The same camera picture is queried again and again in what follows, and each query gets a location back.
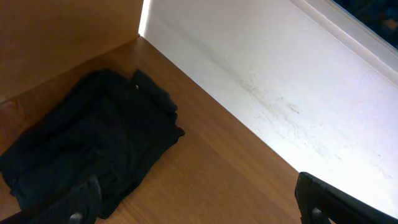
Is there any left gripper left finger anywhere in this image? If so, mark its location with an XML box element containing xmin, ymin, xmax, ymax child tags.
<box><xmin>1</xmin><ymin>176</ymin><xmax>101</xmax><ymax>224</ymax></box>

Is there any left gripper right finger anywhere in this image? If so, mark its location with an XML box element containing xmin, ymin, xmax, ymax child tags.
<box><xmin>295</xmin><ymin>172</ymin><xmax>397</xmax><ymax>224</ymax></box>

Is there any black fabric storage container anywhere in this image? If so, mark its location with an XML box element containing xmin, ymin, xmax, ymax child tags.
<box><xmin>1</xmin><ymin>69</ymin><xmax>184</xmax><ymax>219</ymax></box>

